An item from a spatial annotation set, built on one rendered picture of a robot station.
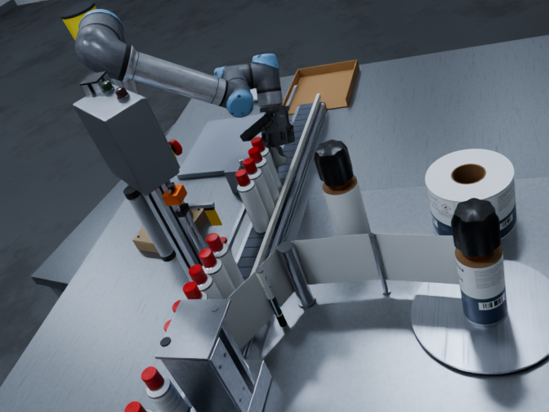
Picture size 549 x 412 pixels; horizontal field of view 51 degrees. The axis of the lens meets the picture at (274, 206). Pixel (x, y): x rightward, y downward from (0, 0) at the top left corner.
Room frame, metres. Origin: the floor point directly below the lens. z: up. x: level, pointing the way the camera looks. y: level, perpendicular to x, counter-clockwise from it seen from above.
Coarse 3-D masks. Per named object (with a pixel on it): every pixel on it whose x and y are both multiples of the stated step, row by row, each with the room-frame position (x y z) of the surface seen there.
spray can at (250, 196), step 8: (240, 176) 1.30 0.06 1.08; (240, 184) 1.31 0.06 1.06; (248, 184) 1.31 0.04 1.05; (240, 192) 1.30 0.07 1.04; (248, 192) 1.29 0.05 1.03; (256, 192) 1.30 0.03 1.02; (248, 200) 1.29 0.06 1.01; (256, 200) 1.30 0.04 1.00; (248, 208) 1.30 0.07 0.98; (256, 208) 1.29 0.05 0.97; (264, 208) 1.31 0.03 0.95; (256, 216) 1.29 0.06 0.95; (264, 216) 1.30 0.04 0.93; (256, 224) 1.30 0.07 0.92; (264, 224) 1.29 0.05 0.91; (256, 232) 1.31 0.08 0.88; (264, 232) 1.29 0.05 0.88
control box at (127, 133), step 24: (96, 96) 1.18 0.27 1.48; (144, 96) 1.10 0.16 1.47; (96, 120) 1.08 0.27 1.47; (120, 120) 1.06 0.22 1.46; (144, 120) 1.08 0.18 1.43; (96, 144) 1.18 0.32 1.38; (120, 144) 1.04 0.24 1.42; (144, 144) 1.06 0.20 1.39; (168, 144) 1.09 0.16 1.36; (120, 168) 1.11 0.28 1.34; (144, 168) 1.05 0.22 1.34; (168, 168) 1.08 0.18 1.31; (144, 192) 1.04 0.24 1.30
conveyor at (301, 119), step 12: (300, 108) 1.92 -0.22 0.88; (300, 120) 1.83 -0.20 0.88; (300, 132) 1.75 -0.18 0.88; (288, 144) 1.71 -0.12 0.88; (288, 168) 1.56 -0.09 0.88; (288, 192) 1.44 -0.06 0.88; (252, 228) 1.34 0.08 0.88; (276, 228) 1.30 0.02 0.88; (252, 240) 1.28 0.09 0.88; (252, 252) 1.23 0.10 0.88; (240, 264) 1.20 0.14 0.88; (252, 264) 1.19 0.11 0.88
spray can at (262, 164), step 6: (252, 150) 1.40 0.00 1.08; (258, 150) 1.40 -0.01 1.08; (252, 156) 1.39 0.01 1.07; (258, 156) 1.39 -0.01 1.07; (258, 162) 1.39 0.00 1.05; (264, 162) 1.39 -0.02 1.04; (264, 168) 1.38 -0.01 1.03; (264, 174) 1.38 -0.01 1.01; (270, 174) 1.39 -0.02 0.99; (270, 180) 1.39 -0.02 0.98; (270, 186) 1.38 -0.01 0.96; (276, 186) 1.40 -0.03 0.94; (270, 192) 1.38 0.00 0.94; (276, 192) 1.39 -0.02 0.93; (276, 198) 1.39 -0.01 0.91
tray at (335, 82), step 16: (336, 64) 2.19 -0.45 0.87; (352, 64) 2.16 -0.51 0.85; (304, 80) 2.22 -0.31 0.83; (320, 80) 2.17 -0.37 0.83; (336, 80) 2.12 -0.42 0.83; (352, 80) 2.02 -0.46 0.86; (288, 96) 2.09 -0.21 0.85; (304, 96) 2.08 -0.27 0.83; (336, 96) 1.99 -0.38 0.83; (288, 112) 2.01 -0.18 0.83
